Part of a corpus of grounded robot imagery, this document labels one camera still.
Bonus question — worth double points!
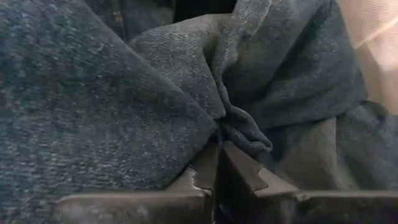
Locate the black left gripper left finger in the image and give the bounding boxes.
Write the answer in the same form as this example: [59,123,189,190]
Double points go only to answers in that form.
[52,139,220,224]

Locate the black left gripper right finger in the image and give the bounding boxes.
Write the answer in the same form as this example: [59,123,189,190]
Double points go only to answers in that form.
[221,140,398,224]

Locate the dark blue denim garment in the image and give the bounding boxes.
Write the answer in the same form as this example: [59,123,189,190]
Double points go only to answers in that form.
[0,0,398,224]

